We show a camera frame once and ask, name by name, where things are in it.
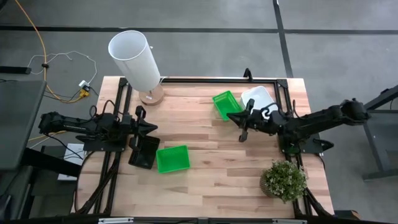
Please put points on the black aluminium rig frame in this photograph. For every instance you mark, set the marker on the black aluminium rig frame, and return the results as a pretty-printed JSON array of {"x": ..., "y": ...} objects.
[{"x": 217, "y": 81}]

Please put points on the yellow power plug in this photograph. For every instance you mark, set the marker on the yellow power plug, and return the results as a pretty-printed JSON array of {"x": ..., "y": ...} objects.
[{"x": 84, "y": 92}]

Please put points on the white lamp with wooden base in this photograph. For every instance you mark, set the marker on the white lamp with wooden base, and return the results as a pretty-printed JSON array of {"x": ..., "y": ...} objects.
[{"x": 133, "y": 59}]

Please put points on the black camera mount clip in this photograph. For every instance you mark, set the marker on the black camera mount clip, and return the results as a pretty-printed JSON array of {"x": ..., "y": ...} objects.
[{"x": 247, "y": 74}]

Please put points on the potted green plant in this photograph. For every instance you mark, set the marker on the potted green plant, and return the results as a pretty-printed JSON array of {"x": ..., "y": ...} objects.
[{"x": 284, "y": 180}]

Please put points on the black flat floor bar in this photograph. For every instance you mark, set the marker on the black flat floor bar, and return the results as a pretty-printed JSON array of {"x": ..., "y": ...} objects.
[{"x": 15, "y": 70}]

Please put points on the black desk foot beam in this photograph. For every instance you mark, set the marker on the black desk foot beam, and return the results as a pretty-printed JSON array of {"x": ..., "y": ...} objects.
[{"x": 49, "y": 161}]

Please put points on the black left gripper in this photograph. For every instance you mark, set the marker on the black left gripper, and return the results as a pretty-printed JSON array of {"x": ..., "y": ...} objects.
[{"x": 132, "y": 124}]

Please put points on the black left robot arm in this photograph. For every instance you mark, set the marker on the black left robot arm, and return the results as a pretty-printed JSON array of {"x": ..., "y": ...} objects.
[{"x": 71, "y": 124}]

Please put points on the grey desk with black legs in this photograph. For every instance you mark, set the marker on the grey desk with black legs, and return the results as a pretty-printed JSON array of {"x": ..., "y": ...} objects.
[{"x": 379, "y": 137}]

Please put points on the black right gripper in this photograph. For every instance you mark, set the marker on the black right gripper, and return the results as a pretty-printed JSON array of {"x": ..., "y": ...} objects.
[{"x": 258, "y": 123}]

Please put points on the silver metal bracket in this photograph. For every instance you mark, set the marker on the silver metal bracket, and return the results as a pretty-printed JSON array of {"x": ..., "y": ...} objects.
[
  {"x": 115, "y": 220},
  {"x": 289, "y": 221}
]

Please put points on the black slotted plastic basket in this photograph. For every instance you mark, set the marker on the black slotted plastic basket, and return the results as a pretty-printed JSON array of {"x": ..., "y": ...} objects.
[{"x": 144, "y": 151}]

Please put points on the white flat box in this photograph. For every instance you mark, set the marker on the white flat box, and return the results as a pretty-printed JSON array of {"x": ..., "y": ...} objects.
[{"x": 77, "y": 148}]

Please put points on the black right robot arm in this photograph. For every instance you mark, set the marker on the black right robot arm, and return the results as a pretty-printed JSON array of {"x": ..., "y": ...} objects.
[{"x": 326, "y": 116}]

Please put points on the white power adapter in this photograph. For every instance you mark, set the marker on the white power adapter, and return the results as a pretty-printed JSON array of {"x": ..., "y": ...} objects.
[{"x": 83, "y": 83}]

